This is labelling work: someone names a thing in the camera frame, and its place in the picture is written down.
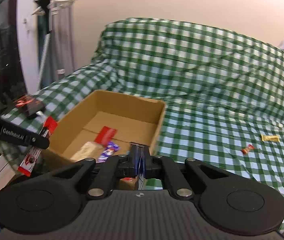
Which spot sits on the orange wrapped candy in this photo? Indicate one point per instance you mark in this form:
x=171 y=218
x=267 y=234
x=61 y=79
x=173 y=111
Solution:
x=247 y=150

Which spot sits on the white rack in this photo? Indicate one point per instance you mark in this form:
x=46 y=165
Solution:
x=62 y=0

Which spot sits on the phone with orange screen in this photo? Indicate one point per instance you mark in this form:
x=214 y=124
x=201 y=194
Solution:
x=23 y=101

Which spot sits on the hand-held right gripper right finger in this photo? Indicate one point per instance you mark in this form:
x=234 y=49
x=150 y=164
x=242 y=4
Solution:
x=144 y=160

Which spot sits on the green checkered blanket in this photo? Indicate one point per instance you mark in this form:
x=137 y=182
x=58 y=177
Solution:
x=207 y=80

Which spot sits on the gold wrapped candy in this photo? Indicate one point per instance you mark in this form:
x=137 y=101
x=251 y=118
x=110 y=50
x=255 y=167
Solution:
x=270 y=138

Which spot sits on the brown cardboard box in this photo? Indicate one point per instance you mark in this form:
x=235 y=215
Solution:
x=132 y=110

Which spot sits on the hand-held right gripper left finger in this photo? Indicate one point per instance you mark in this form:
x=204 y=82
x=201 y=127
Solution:
x=135 y=160

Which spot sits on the slim red snack packet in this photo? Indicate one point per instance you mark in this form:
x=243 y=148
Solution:
x=28 y=162

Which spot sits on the purple candy bar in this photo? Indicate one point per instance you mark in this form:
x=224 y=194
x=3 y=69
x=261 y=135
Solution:
x=109 y=150

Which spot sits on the beige snack packet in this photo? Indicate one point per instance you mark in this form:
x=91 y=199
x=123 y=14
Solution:
x=87 y=150

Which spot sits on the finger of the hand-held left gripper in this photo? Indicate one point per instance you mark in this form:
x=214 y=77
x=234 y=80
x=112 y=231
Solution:
x=11 y=131

